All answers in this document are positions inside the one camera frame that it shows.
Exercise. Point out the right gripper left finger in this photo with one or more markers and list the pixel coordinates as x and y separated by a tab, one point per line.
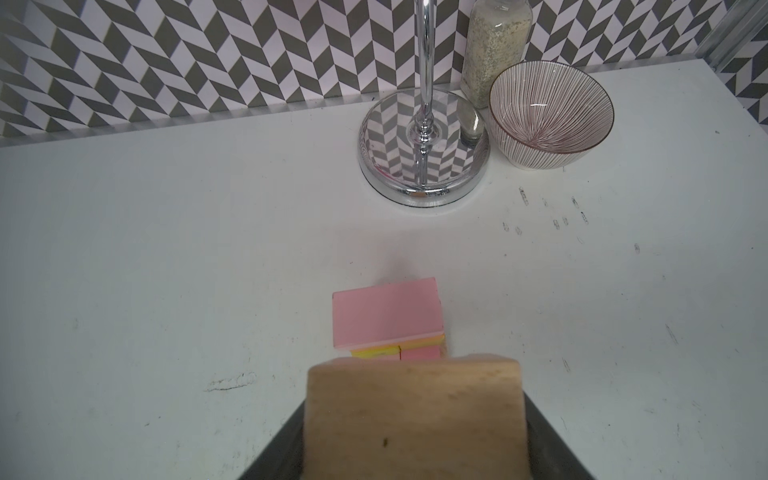
282	458

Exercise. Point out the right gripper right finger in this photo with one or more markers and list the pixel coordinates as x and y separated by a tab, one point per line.
550	458

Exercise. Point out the natural wood arch block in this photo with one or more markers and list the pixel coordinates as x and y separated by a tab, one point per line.
451	418

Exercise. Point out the yellow cube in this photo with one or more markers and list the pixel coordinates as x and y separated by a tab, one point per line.
388	352

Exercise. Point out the pink block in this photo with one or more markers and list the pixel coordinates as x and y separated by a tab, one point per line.
425	353
387	314

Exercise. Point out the chrome glass holder stand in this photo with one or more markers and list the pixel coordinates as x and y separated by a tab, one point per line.
424	147

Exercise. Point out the pink striped bowl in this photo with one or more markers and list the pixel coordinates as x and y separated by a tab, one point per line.
545	115

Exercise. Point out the spice jar black lid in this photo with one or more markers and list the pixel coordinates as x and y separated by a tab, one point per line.
497	35

